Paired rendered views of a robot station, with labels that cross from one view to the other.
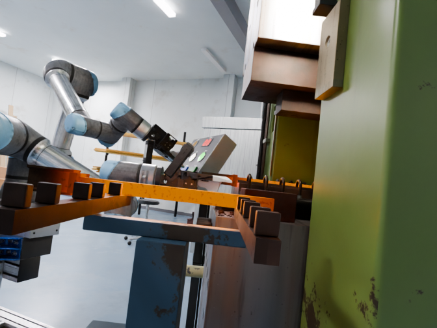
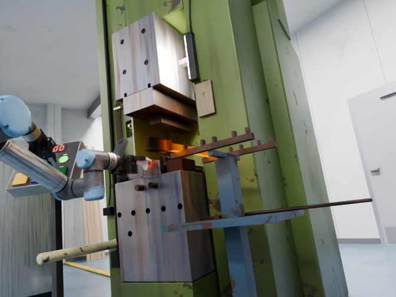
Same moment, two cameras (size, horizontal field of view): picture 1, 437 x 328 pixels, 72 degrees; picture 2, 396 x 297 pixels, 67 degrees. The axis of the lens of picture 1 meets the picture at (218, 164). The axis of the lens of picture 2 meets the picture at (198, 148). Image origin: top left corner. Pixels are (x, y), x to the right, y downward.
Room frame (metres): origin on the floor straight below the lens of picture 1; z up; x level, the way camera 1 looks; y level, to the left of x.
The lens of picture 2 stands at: (-0.08, 1.01, 0.73)
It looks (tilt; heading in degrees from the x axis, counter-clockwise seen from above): 12 degrees up; 301
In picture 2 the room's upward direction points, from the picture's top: 7 degrees counter-clockwise
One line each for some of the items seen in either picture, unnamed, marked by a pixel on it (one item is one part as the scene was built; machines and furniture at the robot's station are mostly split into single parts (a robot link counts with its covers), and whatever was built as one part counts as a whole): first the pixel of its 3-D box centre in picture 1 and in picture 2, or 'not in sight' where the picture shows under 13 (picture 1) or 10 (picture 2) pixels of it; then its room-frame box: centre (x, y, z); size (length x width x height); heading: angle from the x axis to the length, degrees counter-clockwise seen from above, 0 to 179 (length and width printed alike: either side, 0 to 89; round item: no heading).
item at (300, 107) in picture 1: (328, 109); (171, 124); (0.88, -0.31, 1.24); 0.30 x 0.07 x 0.06; 93
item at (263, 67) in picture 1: (314, 84); (162, 110); (0.91, -0.27, 1.32); 0.42 x 0.20 x 0.10; 93
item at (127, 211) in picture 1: (119, 209); (91, 185); (0.87, 0.27, 0.88); 0.11 x 0.08 x 0.11; 8
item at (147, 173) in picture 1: (149, 177); (108, 161); (0.86, 0.19, 0.98); 0.08 x 0.05 x 0.08; 3
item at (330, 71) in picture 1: (331, 52); (205, 98); (0.59, -0.20, 1.27); 0.09 x 0.02 x 0.17; 3
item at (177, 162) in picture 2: (266, 204); (181, 167); (0.72, -0.12, 0.95); 0.12 x 0.09 x 0.07; 93
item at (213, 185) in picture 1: (214, 186); (144, 164); (0.83, 0.01, 0.97); 0.09 x 0.03 x 0.06; 74
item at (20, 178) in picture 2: not in sight; (22, 178); (1.48, 0.21, 1.01); 0.07 x 0.05 x 0.07; 28
